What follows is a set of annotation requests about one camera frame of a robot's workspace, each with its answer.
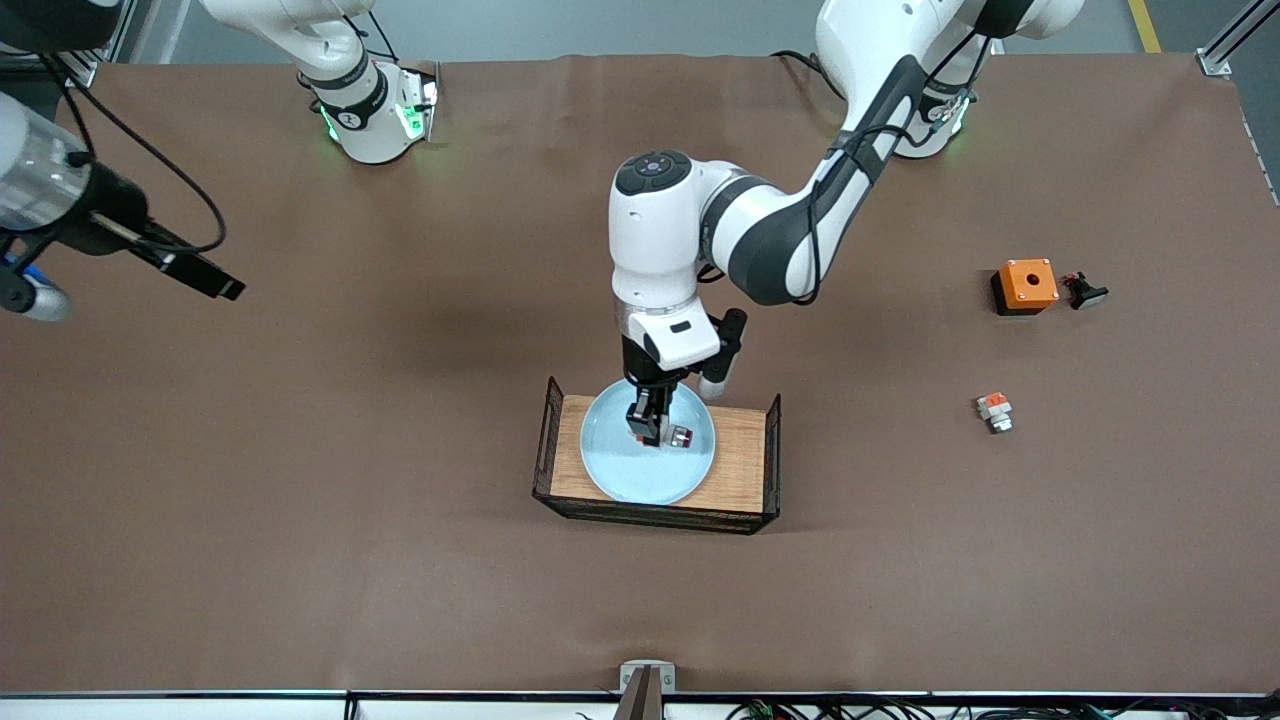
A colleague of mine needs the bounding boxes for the light blue round plate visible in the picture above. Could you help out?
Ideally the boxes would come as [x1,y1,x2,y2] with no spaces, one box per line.
[580,378,717,506]

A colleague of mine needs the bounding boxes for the grey arm base connector box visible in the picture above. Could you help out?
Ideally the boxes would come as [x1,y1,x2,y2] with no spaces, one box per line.
[398,60,441,143]

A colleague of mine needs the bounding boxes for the black push button head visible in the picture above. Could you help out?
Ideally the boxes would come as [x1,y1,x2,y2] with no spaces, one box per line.
[1062,271,1109,311]

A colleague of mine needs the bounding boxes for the brown table cover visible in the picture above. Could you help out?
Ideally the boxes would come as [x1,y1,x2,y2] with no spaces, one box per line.
[0,52,1280,696]

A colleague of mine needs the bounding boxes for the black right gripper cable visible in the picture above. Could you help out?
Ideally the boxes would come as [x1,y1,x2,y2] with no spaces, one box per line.
[40,55,227,256]

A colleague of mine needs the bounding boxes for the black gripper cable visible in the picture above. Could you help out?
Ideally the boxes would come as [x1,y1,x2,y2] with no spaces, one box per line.
[800,30,986,306]
[40,55,227,256]

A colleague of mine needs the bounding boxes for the wooden tray black wire sides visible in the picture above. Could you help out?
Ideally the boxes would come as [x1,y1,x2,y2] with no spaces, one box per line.
[531,376,783,536]

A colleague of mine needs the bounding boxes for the aluminium frame post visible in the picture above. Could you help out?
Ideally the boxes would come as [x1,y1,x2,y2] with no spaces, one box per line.
[40,0,136,89]
[1198,0,1280,79]

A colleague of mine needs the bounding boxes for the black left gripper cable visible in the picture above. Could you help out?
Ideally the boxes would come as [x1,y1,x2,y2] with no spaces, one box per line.
[800,30,986,306]

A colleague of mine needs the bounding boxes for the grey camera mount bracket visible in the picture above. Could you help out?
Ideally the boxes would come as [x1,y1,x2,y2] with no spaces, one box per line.
[615,660,677,720]

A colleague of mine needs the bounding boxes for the black arm base cable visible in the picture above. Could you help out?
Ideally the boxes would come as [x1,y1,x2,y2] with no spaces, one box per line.
[770,48,831,83]

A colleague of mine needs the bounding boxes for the orange button enclosure box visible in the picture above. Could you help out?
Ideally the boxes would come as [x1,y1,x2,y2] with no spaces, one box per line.
[991,259,1060,317]

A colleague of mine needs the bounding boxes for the black cable bundle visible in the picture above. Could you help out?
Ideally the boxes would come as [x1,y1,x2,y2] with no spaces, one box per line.
[725,698,1280,720]

